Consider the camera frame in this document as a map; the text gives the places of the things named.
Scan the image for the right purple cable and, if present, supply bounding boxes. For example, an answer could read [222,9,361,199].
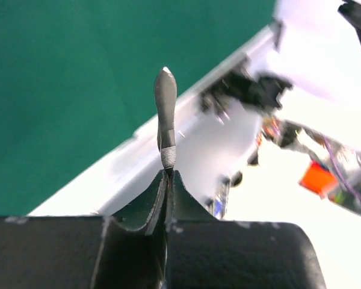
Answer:
[321,135,361,208]

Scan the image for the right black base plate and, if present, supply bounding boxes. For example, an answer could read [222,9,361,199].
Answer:
[200,71,293,117]

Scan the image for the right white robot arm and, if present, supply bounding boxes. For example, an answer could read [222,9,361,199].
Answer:
[268,0,361,106]

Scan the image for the green surgical cloth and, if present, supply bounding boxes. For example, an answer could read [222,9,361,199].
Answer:
[0,1,274,215]

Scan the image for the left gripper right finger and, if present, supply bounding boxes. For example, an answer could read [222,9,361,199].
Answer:
[166,172,326,288]

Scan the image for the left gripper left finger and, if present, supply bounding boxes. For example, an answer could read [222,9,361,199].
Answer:
[0,172,168,288]

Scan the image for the silver fine forceps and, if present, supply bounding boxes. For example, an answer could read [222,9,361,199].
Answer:
[153,67,177,175]

